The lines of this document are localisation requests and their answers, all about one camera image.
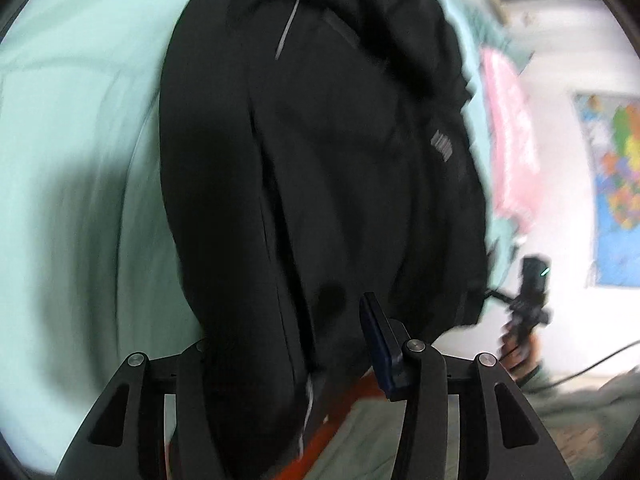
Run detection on black cable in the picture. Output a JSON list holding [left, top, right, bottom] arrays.
[[540, 342, 640, 392]]

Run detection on black hooded jacket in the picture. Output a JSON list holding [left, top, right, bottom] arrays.
[[159, 0, 493, 480]]

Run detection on colourful wall map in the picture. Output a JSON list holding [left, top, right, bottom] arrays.
[[572, 92, 640, 289]]

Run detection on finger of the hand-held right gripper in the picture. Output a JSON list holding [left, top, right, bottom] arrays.
[[481, 286, 518, 311]]

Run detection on pink cloth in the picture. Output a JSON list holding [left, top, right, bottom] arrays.
[[479, 47, 542, 235]]

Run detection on teal bed sheet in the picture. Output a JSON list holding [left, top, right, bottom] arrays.
[[0, 0, 523, 476]]

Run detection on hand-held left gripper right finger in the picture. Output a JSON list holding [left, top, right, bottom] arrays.
[[360, 292, 576, 480]]

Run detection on person's right hand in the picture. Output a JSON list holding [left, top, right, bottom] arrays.
[[500, 332, 545, 387]]

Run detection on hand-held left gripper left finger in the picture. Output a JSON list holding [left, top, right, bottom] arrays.
[[55, 340, 216, 480]]

